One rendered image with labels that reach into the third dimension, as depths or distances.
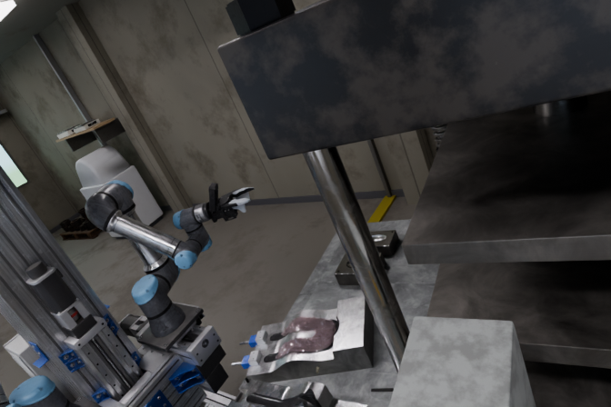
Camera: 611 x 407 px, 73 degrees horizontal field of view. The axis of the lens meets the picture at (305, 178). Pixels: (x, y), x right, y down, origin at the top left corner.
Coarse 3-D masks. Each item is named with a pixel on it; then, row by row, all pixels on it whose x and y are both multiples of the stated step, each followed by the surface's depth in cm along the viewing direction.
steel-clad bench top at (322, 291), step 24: (336, 240) 234; (336, 264) 213; (408, 264) 191; (432, 264) 184; (312, 288) 203; (336, 288) 196; (360, 288) 189; (408, 288) 177; (432, 288) 172; (288, 312) 194; (408, 312) 165; (384, 360) 149; (288, 384) 156; (336, 384) 148; (360, 384) 144; (384, 384) 140
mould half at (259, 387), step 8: (248, 384) 152; (256, 384) 150; (264, 384) 149; (272, 384) 148; (304, 384) 138; (312, 384) 135; (320, 384) 134; (248, 392) 148; (256, 392) 147; (264, 392) 146; (272, 392) 145; (280, 392) 144; (288, 392) 142; (296, 392) 137; (320, 392) 131; (328, 392) 134; (320, 400) 130; (328, 400) 133; (336, 400) 135
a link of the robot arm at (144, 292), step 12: (144, 276) 177; (156, 276) 177; (144, 288) 169; (156, 288) 171; (168, 288) 179; (144, 300) 168; (156, 300) 171; (168, 300) 176; (144, 312) 172; (156, 312) 171
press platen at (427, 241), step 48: (480, 144) 104; (528, 144) 95; (576, 144) 87; (432, 192) 93; (480, 192) 85; (528, 192) 79; (576, 192) 74; (432, 240) 78; (480, 240) 72; (528, 240) 68; (576, 240) 65
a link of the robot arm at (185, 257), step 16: (96, 208) 157; (112, 208) 159; (96, 224) 157; (112, 224) 157; (128, 224) 158; (144, 224) 161; (144, 240) 158; (160, 240) 159; (176, 240) 162; (192, 240) 166; (176, 256) 158; (192, 256) 159
